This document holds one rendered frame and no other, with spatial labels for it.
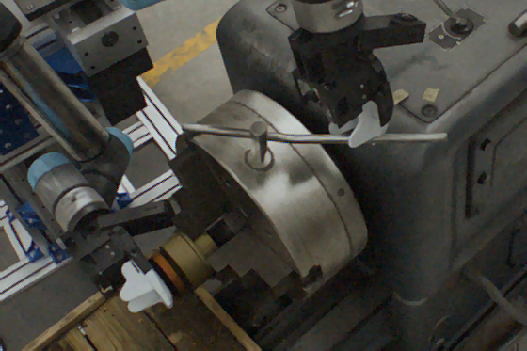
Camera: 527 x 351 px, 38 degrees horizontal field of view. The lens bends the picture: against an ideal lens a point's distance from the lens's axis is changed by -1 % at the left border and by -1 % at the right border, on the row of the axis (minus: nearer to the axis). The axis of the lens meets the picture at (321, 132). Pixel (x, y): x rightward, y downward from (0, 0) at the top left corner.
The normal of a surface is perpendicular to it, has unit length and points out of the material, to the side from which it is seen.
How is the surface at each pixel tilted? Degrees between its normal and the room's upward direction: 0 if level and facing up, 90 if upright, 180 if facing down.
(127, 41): 90
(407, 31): 79
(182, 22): 0
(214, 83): 0
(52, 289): 0
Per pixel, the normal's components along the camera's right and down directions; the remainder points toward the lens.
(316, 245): 0.59, 0.28
